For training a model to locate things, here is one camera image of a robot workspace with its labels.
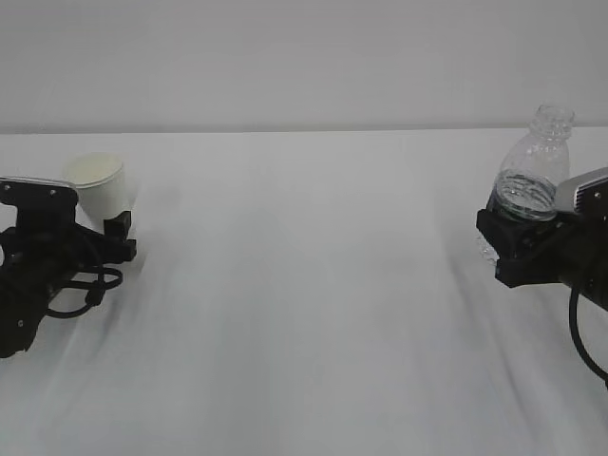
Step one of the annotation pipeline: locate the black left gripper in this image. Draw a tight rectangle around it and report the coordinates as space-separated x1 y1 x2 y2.
1 205 137 314

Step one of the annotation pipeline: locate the white paper cup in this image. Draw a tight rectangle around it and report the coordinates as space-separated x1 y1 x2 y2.
64 152 130 224

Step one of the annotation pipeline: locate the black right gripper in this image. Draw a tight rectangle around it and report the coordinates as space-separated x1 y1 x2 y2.
475 194 607 310

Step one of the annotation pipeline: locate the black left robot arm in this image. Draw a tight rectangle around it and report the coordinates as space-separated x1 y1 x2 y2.
1 205 137 358

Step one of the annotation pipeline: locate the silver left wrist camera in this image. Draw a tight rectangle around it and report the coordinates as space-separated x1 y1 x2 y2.
1 177 79 210

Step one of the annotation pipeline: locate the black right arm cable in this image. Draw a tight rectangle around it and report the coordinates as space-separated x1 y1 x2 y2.
568 287 608 387

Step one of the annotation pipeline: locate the clear water bottle green label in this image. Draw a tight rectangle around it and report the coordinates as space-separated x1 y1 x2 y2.
474 101 576 266

